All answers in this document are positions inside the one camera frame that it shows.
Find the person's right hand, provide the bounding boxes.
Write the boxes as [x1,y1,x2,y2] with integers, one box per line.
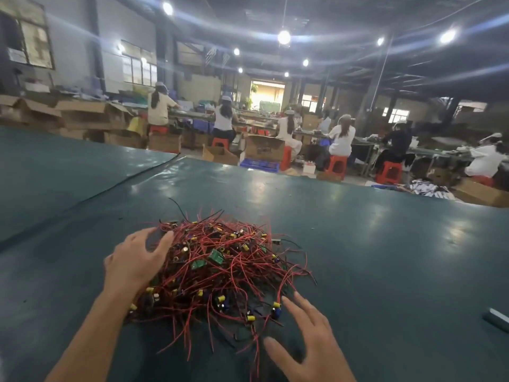
[263,291,357,382]

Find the person's left hand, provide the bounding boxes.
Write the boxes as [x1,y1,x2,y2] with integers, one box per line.
[102,227,175,307]

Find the pile of red-wired boards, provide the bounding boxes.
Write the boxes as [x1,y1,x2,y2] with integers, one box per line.
[127,198,315,379]

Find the person's left forearm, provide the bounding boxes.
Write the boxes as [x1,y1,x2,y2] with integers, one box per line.
[45,286,135,382]

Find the dark green table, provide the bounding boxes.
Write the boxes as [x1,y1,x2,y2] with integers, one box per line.
[0,125,509,382]

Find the yellow sack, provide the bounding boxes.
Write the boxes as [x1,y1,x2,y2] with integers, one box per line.
[127,115,149,137]

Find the large open cardboard box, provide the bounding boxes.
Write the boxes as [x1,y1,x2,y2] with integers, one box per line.
[56,99,136,132]

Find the blue plastic crate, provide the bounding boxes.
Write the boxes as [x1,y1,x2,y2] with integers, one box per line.
[240,159,281,173]

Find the small black grey block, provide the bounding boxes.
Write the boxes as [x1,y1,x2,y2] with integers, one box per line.
[482,307,509,333]

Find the grid window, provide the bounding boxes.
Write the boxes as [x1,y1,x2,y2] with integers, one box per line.
[119,39,159,88]

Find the heap of black white items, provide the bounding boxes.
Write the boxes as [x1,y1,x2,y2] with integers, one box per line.
[407,179,456,201]

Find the dark framed window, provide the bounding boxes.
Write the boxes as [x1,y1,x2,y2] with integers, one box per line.
[0,0,55,71]

